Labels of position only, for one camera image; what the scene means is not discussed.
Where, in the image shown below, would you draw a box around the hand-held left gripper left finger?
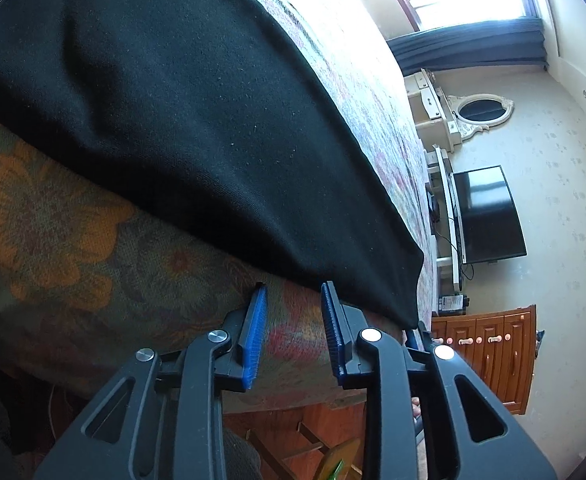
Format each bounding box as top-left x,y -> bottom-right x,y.
33,282 -> 269,480

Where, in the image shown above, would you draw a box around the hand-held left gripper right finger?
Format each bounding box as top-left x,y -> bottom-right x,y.
320,281 -> 557,480

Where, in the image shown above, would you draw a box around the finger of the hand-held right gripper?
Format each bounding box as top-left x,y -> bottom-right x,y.
404,322 -> 431,353

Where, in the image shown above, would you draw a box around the black pants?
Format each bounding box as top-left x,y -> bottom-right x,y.
0,0 -> 426,331

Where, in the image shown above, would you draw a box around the wooden cabinet with knobs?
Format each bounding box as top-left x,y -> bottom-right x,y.
430,304 -> 538,416

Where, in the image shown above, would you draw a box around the wooden stool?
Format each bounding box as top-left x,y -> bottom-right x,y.
245,410 -> 369,480

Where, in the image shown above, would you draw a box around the yellow green round object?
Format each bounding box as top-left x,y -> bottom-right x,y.
318,439 -> 364,480

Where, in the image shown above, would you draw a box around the black device on stand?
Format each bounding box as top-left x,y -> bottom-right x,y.
425,182 -> 441,223

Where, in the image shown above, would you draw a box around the black flat television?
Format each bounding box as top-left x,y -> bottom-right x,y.
452,165 -> 528,265

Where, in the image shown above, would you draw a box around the white television stand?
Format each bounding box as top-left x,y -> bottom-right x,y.
425,145 -> 466,296

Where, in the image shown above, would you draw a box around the floral woven blanket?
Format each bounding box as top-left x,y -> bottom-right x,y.
0,0 -> 436,413

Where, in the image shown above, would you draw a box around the white dressing table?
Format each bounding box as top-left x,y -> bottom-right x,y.
405,69 -> 461,153

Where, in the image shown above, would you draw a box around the dark pleated curtain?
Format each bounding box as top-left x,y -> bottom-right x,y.
388,16 -> 548,76

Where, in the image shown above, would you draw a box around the black television cable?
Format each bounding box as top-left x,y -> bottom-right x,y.
434,224 -> 474,282

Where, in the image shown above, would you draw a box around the thin white cable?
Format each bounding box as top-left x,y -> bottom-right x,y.
46,385 -> 74,441

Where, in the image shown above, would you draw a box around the oval mirror white frame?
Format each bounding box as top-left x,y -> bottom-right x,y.
445,94 -> 515,141

